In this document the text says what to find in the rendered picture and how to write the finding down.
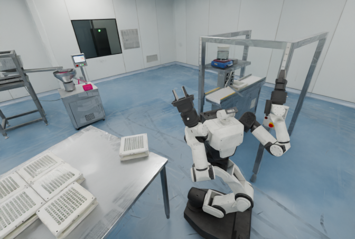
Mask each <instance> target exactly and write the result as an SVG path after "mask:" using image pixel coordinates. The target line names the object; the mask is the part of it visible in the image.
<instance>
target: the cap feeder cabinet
mask: <svg viewBox="0 0 355 239"><path fill-rule="evenodd" d="M88 84H92V87H93V89H91V90H87V91H84V89H83V87H82V86H83V85H85V83H83V84H79V85H75V87H76V89H74V90H73V91H71V90H69V91H67V90H65V88H61V89H58V92H59V94H60V96H61V97H62V101H63V104H64V106H65V108H66V111H67V113H68V115H69V118H70V120H71V122H72V124H73V125H74V127H75V128H77V130H79V127H82V126H85V125H87V124H90V123H93V122H95V121H98V120H101V119H103V121H104V120H105V119H104V118H106V115H105V111H104V108H103V105H102V102H101V98H100V94H99V91H98V88H97V87H96V86H95V85H94V84H93V83H91V82H88Z"/></svg>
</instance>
